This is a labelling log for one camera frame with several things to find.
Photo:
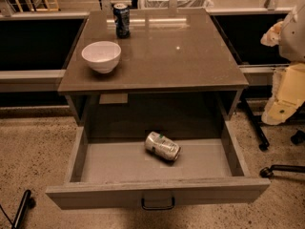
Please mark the black stand leg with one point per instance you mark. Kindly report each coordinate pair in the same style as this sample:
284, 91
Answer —
263, 141
27, 202

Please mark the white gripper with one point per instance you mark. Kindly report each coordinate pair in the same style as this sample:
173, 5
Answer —
294, 38

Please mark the silver green 7up can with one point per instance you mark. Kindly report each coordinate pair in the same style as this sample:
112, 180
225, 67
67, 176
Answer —
161, 146

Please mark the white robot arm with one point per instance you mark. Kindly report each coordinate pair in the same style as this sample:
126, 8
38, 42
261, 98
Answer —
289, 35

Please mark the dark blue soda can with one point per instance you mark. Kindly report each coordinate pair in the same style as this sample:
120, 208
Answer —
121, 15

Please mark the black stand leg right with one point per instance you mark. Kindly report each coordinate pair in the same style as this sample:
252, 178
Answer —
263, 141

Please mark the grey cabinet with counter top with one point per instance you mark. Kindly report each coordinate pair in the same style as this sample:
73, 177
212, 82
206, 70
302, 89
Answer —
175, 76

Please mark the white wire basket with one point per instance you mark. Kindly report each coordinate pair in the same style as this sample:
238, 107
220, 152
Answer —
182, 4

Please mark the white ceramic bowl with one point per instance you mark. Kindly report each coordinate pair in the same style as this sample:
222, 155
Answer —
102, 56

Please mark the grey open top drawer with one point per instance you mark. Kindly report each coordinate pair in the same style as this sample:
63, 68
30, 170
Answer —
120, 174

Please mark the black chair leg with caster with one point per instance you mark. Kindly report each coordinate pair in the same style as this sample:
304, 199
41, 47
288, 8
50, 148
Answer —
269, 171

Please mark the black stand leg left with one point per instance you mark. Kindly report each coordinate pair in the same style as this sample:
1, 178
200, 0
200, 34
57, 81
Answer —
27, 202

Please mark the black drawer handle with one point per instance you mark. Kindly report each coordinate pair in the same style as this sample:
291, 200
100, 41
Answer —
158, 205

